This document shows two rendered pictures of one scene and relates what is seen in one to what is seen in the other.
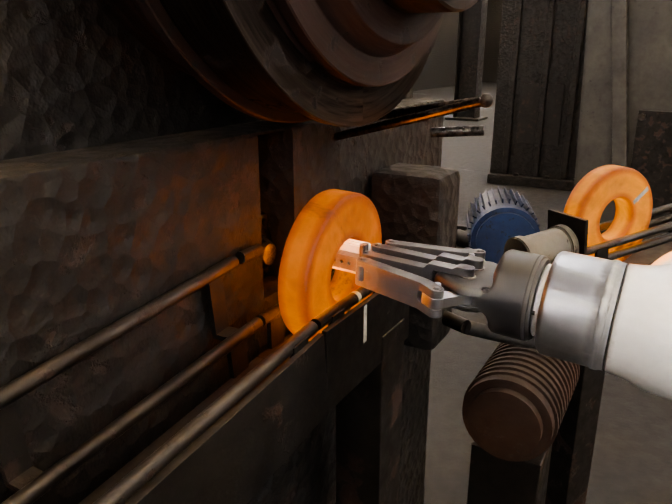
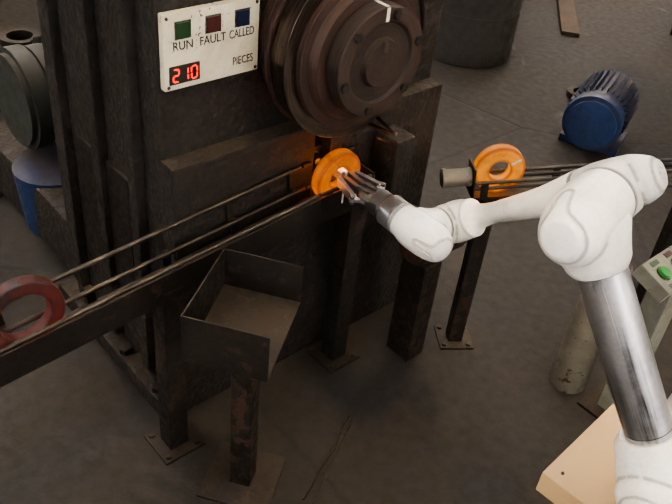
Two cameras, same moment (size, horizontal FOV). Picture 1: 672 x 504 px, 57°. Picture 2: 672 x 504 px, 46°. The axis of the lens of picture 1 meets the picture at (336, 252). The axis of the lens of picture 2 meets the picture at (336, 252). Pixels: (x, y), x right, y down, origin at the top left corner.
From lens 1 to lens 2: 1.62 m
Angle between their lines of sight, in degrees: 23
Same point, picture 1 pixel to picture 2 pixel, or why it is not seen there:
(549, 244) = (456, 176)
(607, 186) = (494, 155)
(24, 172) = (243, 147)
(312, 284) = (321, 182)
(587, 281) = (390, 207)
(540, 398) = not seen: hidden behind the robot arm
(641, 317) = (396, 221)
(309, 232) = (323, 165)
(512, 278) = (374, 199)
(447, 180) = (403, 143)
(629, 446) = (559, 294)
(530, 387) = not seen: hidden behind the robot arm
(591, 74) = not seen: outside the picture
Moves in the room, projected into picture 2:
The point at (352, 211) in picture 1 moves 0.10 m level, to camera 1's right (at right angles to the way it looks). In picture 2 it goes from (343, 159) to (378, 168)
